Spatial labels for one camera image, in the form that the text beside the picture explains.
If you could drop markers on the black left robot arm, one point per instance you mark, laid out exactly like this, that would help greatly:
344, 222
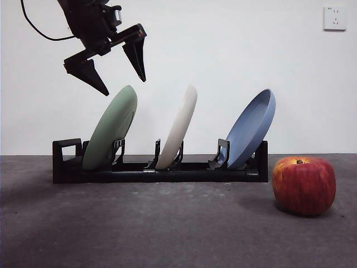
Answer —
83, 4

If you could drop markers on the pale grey camera box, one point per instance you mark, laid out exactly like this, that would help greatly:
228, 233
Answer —
117, 15

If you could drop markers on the green plate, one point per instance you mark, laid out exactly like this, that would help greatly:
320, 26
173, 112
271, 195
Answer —
111, 125

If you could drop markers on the blue plate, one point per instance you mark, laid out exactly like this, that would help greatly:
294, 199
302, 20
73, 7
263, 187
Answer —
248, 134

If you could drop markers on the white wall socket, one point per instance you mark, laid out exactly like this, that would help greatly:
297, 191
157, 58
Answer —
334, 19

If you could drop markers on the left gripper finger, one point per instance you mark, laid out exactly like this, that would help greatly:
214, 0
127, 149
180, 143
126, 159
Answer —
89, 76
138, 58

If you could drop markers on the red yellow apple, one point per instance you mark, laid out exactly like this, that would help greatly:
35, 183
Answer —
304, 187

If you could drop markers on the black plate rack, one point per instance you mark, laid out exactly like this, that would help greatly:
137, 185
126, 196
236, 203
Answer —
181, 176

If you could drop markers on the cream white plate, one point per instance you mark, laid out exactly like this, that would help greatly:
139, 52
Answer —
178, 125

